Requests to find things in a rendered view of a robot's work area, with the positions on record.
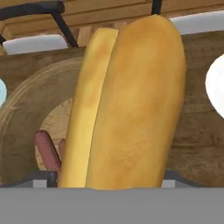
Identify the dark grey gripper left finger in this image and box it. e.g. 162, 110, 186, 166
0, 170, 60, 189

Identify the white plate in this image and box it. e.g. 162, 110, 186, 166
205, 53, 224, 119
0, 78, 8, 108

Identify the golden hot dog bun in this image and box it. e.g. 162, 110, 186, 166
57, 13, 187, 191

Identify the wooden bowl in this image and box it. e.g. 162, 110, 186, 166
0, 56, 86, 186

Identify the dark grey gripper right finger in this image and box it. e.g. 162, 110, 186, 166
160, 169, 205, 189

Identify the reddish brown sausage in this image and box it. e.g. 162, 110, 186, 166
34, 129, 62, 172

